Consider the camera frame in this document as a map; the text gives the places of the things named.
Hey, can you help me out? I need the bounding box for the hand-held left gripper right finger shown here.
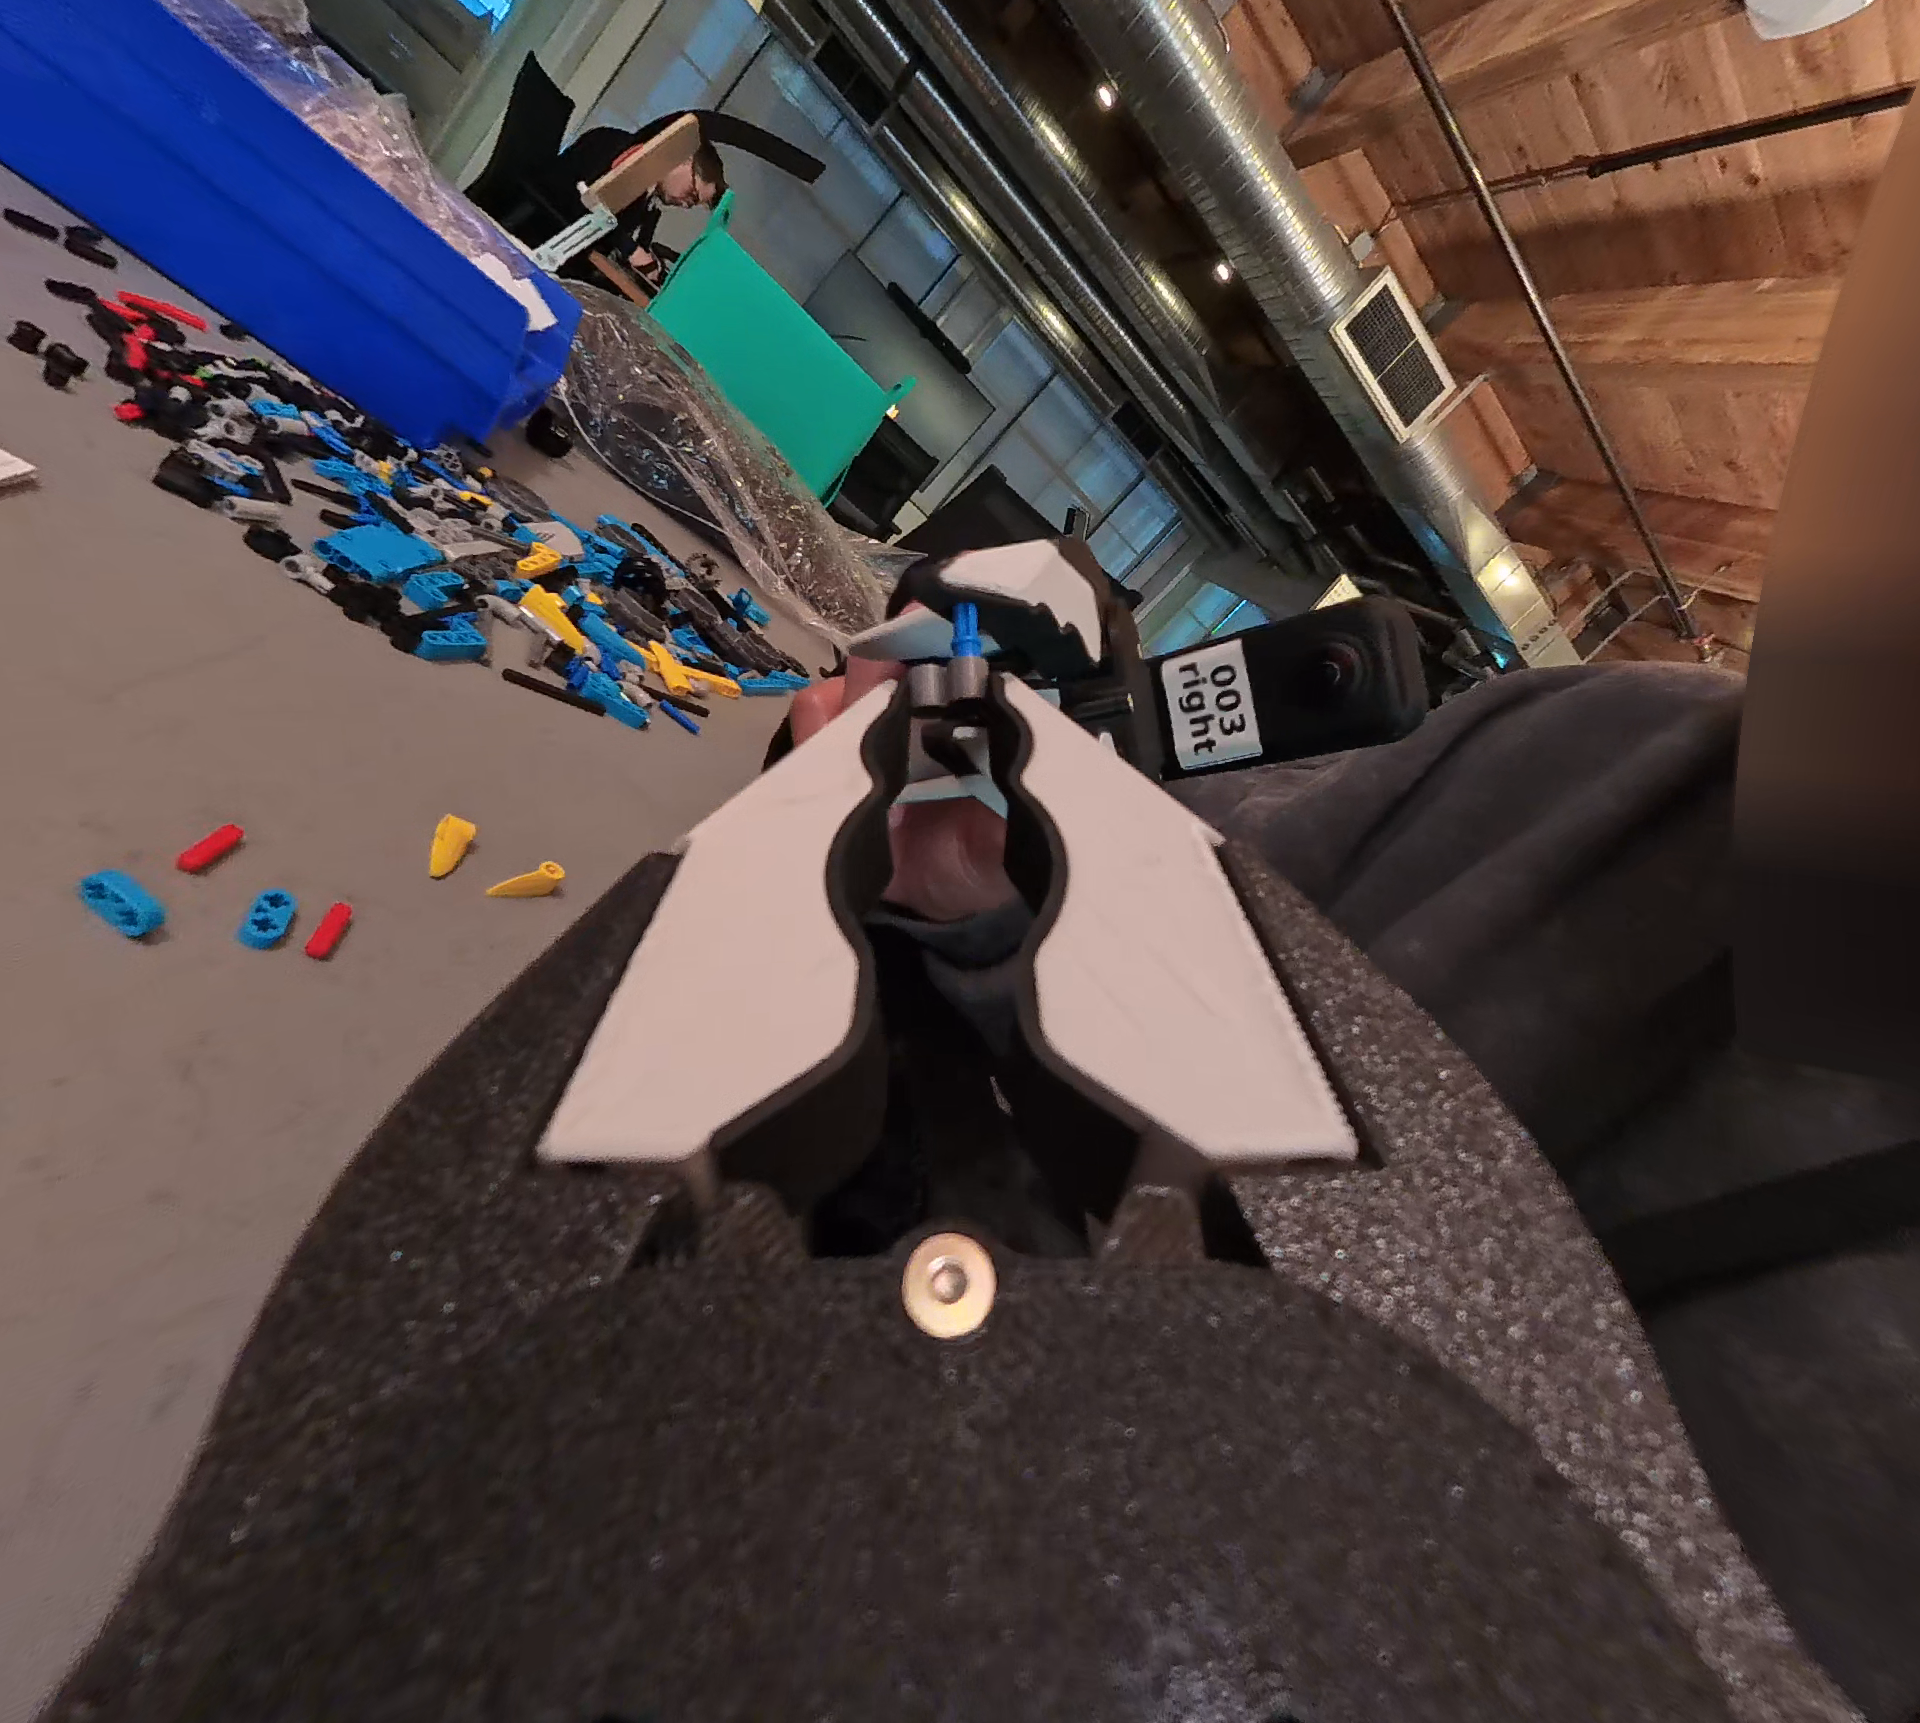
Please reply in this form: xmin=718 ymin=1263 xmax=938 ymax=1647
xmin=991 ymin=678 xmax=1362 ymax=1173

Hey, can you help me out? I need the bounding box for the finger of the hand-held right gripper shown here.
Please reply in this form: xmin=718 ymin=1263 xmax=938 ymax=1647
xmin=841 ymin=610 xmax=1011 ymax=822
xmin=900 ymin=536 xmax=1125 ymax=694

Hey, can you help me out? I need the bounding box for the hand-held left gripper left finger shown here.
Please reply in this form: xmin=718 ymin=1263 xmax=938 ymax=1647
xmin=536 ymin=680 xmax=921 ymax=1173

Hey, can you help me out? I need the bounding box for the grey connector brick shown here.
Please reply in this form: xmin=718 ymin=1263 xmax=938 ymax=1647
xmin=912 ymin=602 xmax=996 ymax=718

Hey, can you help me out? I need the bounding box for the person's right forearm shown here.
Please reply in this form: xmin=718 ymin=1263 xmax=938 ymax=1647
xmin=1167 ymin=662 xmax=1751 ymax=1005

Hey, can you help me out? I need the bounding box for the grey desk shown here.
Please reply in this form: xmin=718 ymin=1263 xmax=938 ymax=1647
xmin=0 ymin=164 xmax=902 ymax=1723

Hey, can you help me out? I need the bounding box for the person's right hand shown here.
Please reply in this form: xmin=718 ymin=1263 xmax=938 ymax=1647
xmin=765 ymin=674 xmax=1040 ymax=922

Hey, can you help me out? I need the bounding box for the clear plastic bag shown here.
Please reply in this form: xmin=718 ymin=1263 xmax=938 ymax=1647
xmin=547 ymin=284 xmax=890 ymax=634
xmin=113 ymin=0 xmax=560 ymax=330

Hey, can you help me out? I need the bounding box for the teal green panel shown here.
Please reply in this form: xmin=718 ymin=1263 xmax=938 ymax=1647
xmin=649 ymin=190 xmax=918 ymax=502

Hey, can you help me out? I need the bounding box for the pile of building bricks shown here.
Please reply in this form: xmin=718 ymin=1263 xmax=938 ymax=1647
xmin=0 ymin=200 xmax=821 ymax=742

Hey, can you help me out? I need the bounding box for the black ceiling pipe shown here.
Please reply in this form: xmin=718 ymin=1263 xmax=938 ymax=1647
xmin=1303 ymin=0 xmax=1704 ymax=646

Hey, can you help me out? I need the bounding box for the blue plastic bin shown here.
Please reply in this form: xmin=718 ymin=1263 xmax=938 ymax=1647
xmin=0 ymin=0 xmax=584 ymax=450

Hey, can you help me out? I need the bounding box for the silver ventilation duct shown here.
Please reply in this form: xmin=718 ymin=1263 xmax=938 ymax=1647
xmin=661 ymin=0 xmax=1571 ymax=682

